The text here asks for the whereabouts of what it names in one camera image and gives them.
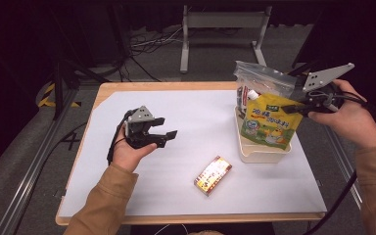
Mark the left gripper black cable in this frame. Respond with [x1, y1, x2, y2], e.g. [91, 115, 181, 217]
[106, 109, 135, 165]

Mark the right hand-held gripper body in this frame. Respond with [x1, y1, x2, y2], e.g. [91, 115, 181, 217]
[298, 63, 355, 116]

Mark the cream plastic bin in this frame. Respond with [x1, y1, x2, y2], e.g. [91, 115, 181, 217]
[234, 106, 293, 165]

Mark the aluminium rail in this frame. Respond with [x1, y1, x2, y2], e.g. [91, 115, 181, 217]
[322, 125, 363, 210]
[0, 87, 79, 235]

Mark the yellow spout pouch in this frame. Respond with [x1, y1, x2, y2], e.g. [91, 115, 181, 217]
[240, 89, 305, 151]

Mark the person's right hand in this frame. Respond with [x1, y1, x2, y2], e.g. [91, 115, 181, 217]
[307, 78, 376, 150]

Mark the bundle of floor cables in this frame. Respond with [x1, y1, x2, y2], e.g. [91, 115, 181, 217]
[117, 25, 184, 82]

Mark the white table mat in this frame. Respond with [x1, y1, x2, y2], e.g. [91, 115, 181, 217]
[58, 89, 328, 218]

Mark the grey metal stand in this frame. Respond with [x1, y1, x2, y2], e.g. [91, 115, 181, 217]
[179, 4, 273, 74]

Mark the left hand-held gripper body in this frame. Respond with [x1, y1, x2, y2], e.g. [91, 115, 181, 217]
[123, 105, 168, 150]

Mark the clear bag of dried seaweed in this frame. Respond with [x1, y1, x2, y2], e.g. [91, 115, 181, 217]
[233, 60, 298, 120]

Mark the black metal stand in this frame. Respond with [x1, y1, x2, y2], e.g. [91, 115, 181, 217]
[287, 60, 324, 77]
[50, 58, 112, 121]

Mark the yellow black hazard tape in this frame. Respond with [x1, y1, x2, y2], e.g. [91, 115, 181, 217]
[37, 82, 82, 109]

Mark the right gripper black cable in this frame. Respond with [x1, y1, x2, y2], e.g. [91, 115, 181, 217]
[306, 91, 376, 235]

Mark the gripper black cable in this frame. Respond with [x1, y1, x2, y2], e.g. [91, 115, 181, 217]
[306, 91, 376, 235]
[106, 109, 135, 165]

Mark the person's left hand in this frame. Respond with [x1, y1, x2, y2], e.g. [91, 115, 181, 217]
[111, 125, 158, 173]

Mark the small yellow red carton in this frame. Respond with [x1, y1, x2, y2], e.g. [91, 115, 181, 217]
[194, 155, 233, 197]

